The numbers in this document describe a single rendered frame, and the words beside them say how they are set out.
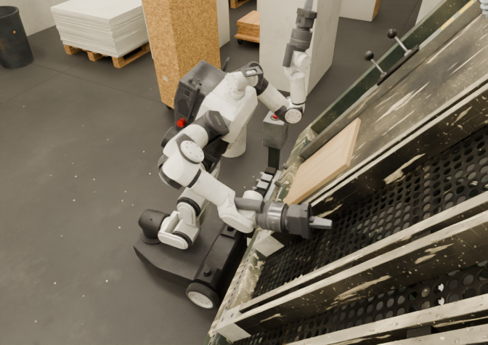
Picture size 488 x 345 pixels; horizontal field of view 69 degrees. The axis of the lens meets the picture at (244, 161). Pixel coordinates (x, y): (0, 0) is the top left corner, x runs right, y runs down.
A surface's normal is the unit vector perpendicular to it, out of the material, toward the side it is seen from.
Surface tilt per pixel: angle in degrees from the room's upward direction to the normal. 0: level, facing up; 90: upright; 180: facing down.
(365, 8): 90
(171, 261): 0
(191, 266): 0
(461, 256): 90
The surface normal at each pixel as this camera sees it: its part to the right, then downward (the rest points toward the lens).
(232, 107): 0.35, -0.60
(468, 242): -0.37, 0.62
